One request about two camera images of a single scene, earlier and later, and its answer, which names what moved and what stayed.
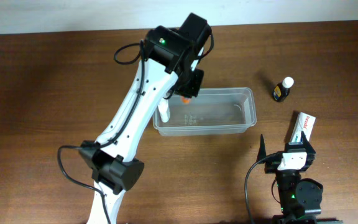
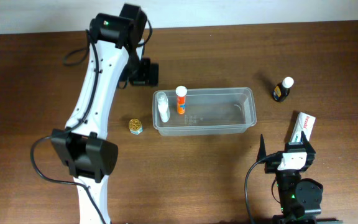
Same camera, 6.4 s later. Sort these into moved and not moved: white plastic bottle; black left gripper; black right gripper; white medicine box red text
Moved: black left gripper
Not moved: white plastic bottle; white medicine box red text; black right gripper
